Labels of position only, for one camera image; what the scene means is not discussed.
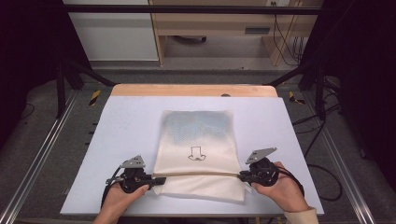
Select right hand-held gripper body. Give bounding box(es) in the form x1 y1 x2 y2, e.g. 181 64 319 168
244 147 280 188

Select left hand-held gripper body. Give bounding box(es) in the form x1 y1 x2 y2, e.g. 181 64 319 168
119 154 154 195

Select white mesh zipper bag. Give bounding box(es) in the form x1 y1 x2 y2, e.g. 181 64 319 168
151 109 248 203

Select person's left hand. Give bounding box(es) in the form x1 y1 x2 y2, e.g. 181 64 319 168
100 182 150 218

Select person's right hand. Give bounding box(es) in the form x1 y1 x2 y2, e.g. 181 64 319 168
250 161 311 214

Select white table mat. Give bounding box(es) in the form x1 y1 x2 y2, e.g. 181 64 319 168
60 95 325 218

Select wooden table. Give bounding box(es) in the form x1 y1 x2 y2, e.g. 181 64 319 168
110 83 279 98

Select black metal stand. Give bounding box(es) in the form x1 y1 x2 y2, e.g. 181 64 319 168
55 58 117 119
266 61 328 121

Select dark curtain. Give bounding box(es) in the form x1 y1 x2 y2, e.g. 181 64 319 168
306 0 396 194
0 0 94 147

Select white cabinet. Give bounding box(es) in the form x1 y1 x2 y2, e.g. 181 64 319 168
63 0 160 62

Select light wooden desk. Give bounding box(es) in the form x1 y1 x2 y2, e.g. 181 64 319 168
148 0 325 67

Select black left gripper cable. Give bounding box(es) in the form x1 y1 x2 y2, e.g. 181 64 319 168
100 166 123 209

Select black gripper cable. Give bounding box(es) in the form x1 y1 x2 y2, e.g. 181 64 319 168
276 165 306 198
100 166 123 209

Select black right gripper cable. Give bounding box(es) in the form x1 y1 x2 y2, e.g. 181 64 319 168
276 165 306 198

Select aluminium floor rail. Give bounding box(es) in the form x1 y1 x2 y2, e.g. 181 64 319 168
0 89 79 224
302 90 377 224

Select thin black floor cable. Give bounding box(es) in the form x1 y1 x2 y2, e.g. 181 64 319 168
18 102 35 121

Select black hanging cables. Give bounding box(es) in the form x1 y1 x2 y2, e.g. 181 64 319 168
272 1 305 67

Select black horizontal frame bar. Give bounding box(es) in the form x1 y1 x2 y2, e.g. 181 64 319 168
61 4 322 16

